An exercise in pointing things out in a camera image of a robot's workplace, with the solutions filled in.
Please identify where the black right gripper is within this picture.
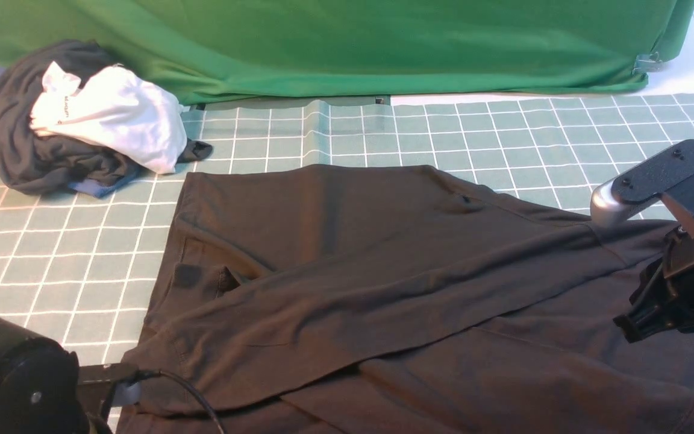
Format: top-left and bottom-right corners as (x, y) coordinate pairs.
(613, 169), (694, 344)

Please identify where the dark gray long-sleeved shirt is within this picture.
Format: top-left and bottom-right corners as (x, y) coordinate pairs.
(123, 165), (694, 433)

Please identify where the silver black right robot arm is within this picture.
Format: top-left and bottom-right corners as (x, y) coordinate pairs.
(614, 175), (694, 343)

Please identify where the metal binder clip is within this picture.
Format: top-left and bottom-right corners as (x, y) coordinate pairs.
(633, 51), (664, 76)

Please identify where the green backdrop cloth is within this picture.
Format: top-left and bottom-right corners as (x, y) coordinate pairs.
(0, 1), (694, 104)

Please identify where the green checkered tablecloth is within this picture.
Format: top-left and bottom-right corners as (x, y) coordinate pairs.
(0, 92), (694, 434)

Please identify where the dark gray crumpled garment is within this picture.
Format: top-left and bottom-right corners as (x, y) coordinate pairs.
(0, 40), (214, 195)

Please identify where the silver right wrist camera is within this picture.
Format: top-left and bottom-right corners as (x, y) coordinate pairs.
(590, 139), (694, 233)

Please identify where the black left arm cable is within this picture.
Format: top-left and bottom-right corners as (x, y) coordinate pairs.
(0, 240), (227, 434)

